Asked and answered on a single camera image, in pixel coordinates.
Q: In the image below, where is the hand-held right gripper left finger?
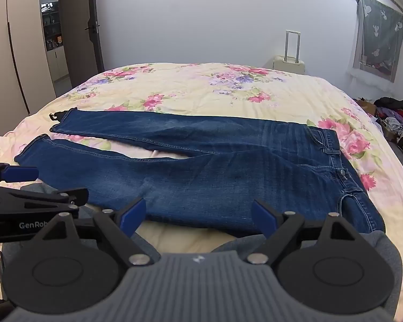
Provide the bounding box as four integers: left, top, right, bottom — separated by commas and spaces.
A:
37, 197, 157, 266

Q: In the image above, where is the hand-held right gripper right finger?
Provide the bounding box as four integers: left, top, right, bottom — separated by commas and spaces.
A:
247, 199, 361, 265

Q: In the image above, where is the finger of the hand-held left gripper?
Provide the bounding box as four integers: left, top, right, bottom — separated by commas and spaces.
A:
0, 188, 89, 216
0, 158, 40, 184

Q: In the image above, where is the dark blue towel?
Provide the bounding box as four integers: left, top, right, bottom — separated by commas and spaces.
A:
14, 107, 387, 239

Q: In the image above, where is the person's grey clothing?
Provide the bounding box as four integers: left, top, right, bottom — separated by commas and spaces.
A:
0, 181, 403, 322

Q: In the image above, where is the beige wardrobe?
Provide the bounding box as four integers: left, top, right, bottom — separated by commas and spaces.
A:
0, 0, 63, 148

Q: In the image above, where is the hallway shelf unit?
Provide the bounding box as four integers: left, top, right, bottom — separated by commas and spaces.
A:
40, 2, 67, 82

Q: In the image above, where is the floral bed sheet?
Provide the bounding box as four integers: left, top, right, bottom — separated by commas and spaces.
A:
0, 62, 403, 312

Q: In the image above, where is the brown door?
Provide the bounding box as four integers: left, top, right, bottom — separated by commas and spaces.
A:
61, 0, 104, 88

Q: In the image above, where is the cardboard box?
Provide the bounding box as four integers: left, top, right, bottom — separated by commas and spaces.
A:
356, 99, 378, 118

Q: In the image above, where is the cream suitcase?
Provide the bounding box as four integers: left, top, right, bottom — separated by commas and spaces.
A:
271, 30, 307, 74

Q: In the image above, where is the pile of clothes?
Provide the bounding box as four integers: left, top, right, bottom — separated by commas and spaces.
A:
373, 97, 403, 141

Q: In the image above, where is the grey patterned curtain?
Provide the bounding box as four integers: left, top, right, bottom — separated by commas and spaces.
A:
347, 0, 403, 89

